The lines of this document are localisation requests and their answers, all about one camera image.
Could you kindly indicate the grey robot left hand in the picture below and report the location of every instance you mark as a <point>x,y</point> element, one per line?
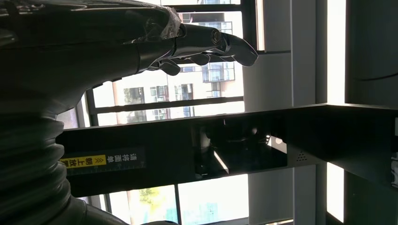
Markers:
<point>77,46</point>

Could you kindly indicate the black inbound scanner machine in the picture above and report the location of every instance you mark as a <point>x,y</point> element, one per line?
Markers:
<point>174,152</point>

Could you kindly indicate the dark window frame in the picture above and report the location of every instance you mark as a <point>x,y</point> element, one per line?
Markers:
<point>168,105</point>

